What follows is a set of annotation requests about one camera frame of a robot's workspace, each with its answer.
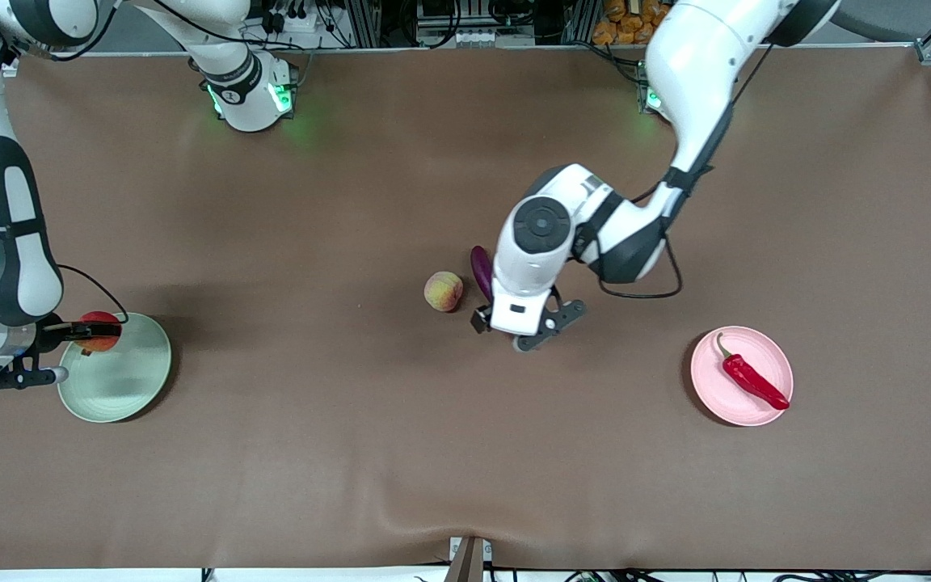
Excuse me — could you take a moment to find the grey rounded object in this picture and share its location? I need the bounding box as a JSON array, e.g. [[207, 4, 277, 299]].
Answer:
[[833, 0, 931, 41]]

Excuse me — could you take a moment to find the yellow pink peach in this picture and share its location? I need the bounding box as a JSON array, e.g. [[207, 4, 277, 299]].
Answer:
[[423, 271, 465, 313]]

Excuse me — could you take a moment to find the bag of orange snacks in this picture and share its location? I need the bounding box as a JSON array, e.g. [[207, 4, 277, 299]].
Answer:
[[592, 0, 680, 46]]

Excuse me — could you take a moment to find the background equipment rack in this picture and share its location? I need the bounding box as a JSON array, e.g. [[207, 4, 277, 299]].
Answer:
[[336, 0, 596, 49]]

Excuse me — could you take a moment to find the white terminal strip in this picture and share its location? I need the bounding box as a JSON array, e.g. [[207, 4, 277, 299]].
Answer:
[[453, 28, 535, 48]]

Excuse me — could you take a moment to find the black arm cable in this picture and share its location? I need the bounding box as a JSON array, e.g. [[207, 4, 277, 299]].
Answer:
[[550, 186, 685, 302], [56, 263, 130, 326]]

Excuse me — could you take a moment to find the pink round plate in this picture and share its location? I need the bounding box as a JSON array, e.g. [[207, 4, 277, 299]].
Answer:
[[690, 326, 794, 427]]

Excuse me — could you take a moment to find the green round plate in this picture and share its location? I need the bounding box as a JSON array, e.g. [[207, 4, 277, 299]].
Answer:
[[57, 312, 173, 424]]

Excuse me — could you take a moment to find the purple eggplant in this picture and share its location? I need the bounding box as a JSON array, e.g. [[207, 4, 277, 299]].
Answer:
[[470, 245, 497, 304]]

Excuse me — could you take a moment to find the red pomegranate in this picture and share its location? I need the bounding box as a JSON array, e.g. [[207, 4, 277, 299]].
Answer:
[[75, 310, 122, 356]]

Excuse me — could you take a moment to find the red chili pepper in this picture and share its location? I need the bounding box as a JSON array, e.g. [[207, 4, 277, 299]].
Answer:
[[714, 332, 791, 411]]

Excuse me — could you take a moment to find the white power strip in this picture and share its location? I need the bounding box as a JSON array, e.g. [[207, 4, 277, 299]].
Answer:
[[243, 0, 337, 51]]

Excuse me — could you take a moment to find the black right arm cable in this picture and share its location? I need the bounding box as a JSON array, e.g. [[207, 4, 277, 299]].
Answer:
[[56, 263, 130, 326]]

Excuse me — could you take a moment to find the brown table cover mat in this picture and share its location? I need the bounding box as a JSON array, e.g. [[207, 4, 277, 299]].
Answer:
[[0, 44, 931, 571]]

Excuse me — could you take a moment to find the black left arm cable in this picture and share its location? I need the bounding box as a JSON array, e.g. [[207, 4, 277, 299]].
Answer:
[[550, 186, 685, 302]]

